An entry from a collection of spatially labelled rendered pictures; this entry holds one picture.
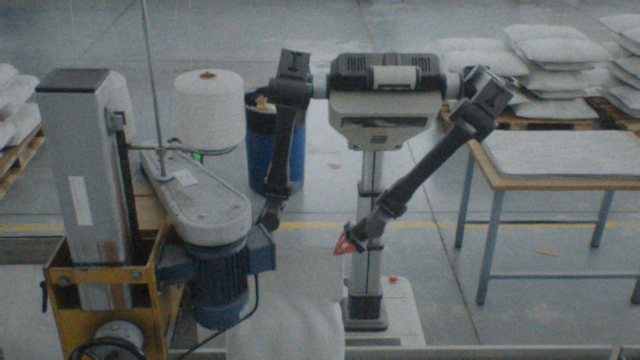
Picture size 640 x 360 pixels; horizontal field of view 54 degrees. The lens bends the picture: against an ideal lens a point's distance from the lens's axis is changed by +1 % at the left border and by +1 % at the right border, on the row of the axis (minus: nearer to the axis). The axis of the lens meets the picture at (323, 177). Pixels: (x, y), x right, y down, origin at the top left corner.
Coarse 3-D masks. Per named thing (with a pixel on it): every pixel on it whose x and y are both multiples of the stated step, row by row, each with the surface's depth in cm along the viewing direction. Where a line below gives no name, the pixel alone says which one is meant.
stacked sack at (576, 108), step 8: (528, 96) 532; (536, 96) 531; (520, 104) 520; (528, 104) 518; (536, 104) 517; (544, 104) 516; (552, 104) 516; (560, 104) 517; (568, 104) 517; (576, 104) 518; (584, 104) 523; (520, 112) 512; (528, 112) 511; (536, 112) 511; (544, 112) 511; (552, 112) 511; (560, 112) 511; (568, 112) 511; (576, 112) 511; (584, 112) 511; (592, 112) 512
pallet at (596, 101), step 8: (592, 96) 568; (600, 96) 568; (592, 104) 577; (600, 104) 556; (608, 104) 556; (600, 112) 549; (608, 112) 538; (616, 112) 538; (600, 120) 550; (608, 120) 543; (616, 120) 526; (624, 120) 520; (632, 120) 521; (624, 128) 513; (632, 128) 510
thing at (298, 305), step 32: (288, 256) 195; (320, 256) 194; (288, 288) 201; (320, 288) 200; (256, 320) 201; (288, 320) 201; (320, 320) 202; (256, 352) 204; (288, 352) 204; (320, 352) 206
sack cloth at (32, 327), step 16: (0, 272) 193; (16, 272) 194; (32, 272) 194; (0, 288) 194; (16, 288) 195; (32, 288) 196; (0, 304) 195; (16, 304) 195; (32, 304) 197; (48, 304) 196; (0, 320) 195; (16, 320) 195; (32, 320) 197; (48, 320) 196; (0, 336) 197; (16, 336) 194; (32, 336) 196; (48, 336) 195; (16, 352) 198; (32, 352) 198; (48, 352) 198
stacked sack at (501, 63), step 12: (444, 60) 515; (456, 60) 505; (468, 60) 501; (480, 60) 501; (492, 60) 500; (504, 60) 501; (516, 60) 506; (456, 72) 500; (492, 72) 495; (504, 72) 495; (516, 72) 494; (528, 72) 494
